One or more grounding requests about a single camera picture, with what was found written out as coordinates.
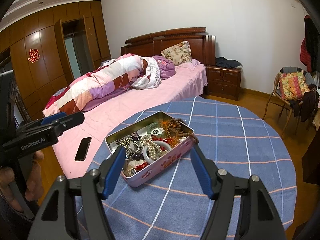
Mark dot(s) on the colourful floral cushion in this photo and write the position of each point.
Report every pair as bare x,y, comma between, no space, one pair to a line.
293,85

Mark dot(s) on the floral pillow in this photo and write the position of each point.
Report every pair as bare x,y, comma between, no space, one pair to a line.
179,53

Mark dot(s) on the purple garment on bed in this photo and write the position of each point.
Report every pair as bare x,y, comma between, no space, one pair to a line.
166,66

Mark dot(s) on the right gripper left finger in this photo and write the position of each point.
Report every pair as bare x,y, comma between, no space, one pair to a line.
57,219

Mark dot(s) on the wooden headboard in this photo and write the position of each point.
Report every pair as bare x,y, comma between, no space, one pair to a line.
201,43

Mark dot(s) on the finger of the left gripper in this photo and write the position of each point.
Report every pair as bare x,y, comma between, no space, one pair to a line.
41,122
63,124

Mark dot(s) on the red double happiness decoration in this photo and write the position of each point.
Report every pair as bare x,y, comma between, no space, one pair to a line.
33,55

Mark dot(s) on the hanging dark coats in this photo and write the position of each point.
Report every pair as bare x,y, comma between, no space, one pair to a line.
309,52

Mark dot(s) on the pink tin jewelry box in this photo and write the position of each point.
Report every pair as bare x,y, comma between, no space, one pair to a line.
179,124

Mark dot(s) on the wooden wardrobe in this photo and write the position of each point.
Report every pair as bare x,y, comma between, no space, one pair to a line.
46,30

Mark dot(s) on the green jade pendant red knot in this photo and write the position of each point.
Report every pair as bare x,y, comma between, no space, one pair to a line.
136,166

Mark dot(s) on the pink patchwork quilt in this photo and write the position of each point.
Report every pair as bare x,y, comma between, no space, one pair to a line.
133,70

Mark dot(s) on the person left hand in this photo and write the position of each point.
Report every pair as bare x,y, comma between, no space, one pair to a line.
21,184

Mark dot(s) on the black smartphone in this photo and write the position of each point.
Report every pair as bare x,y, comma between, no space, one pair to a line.
83,149

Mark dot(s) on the thin silver bangle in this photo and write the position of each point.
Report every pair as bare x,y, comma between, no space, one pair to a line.
133,148

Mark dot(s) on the rattan chair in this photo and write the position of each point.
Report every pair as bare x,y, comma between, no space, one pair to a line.
304,108

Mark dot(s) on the wooden nightstand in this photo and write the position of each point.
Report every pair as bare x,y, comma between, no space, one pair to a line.
223,82

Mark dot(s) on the dark clothes on nightstand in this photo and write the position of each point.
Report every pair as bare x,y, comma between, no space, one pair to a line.
226,63

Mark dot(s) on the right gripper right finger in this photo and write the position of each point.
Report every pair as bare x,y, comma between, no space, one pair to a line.
258,216

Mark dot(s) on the bed with pink sheet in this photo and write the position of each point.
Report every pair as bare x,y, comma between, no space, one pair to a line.
188,81

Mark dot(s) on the pale jade bangle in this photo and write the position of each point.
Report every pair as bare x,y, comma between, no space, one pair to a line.
153,150

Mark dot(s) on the red knot orange tassel charm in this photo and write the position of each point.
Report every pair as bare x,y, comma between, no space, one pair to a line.
162,132

